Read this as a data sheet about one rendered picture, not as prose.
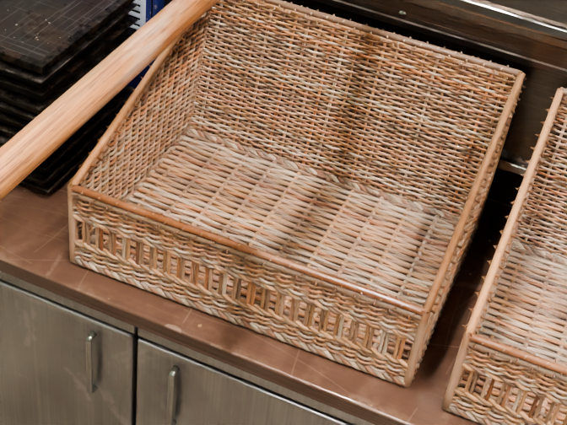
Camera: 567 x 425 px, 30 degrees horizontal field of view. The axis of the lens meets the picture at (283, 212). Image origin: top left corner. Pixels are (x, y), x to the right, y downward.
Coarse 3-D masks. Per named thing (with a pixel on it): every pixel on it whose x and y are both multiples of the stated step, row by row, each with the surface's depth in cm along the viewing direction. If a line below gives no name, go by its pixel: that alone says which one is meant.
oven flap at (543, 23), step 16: (432, 0) 163; (448, 0) 162; (464, 0) 162; (480, 0) 163; (496, 0) 162; (512, 0) 161; (528, 0) 160; (544, 0) 160; (560, 0) 159; (496, 16) 161; (512, 16) 160; (528, 16) 160; (544, 16) 160; (560, 16) 159; (544, 32) 159; (560, 32) 158
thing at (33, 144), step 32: (192, 0) 102; (160, 32) 97; (128, 64) 93; (64, 96) 88; (96, 96) 89; (32, 128) 84; (64, 128) 86; (0, 160) 80; (32, 160) 83; (0, 192) 80
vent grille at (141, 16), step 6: (138, 0) 188; (144, 0) 188; (138, 6) 189; (144, 6) 189; (132, 12) 190; (138, 12) 190; (144, 12) 190; (138, 18) 191; (144, 18) 190; (132, 24) 192; (138, 24) 192
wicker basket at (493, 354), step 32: (544, 128) 159; (544, 160) 169; (544, 192) 171; (512, 224) 148; (544, 224) 172; (544, 256) 173; (512, 288) 167; (544, 288) 167; (480, 320) 148; (512, 320) 161; (544, 320) 162; (480, 352) 139; (512, 352) 136; (544, 352) 156; (480, 384) 150; (512, 384) 139; (544, 384) 137; (480, 416) 145; (512, 416) 143; (544, 416) 147
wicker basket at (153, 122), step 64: (256, 0) 177; (192, 64) 182; (256, 64) 181; (320, 64) 177; (384, 64) 173; (448, 64) 170; (128, 128) 164; (192, 128) 190; (256, 128) 185; (320, 128) 182; (384, 128) 177; (128, 192) 174; (192, 192) 177; (256, 192) 179; (320, 192) 180; (384, 192) 182; (448, 192) 178; (128, 256) 157; (192, 256) 151; (256, 256) 146; (320, 256) 168; (384, 256) 169; (448, 256) 145; (256, 320) 154; (320, 320) 149; (384, 320) 144
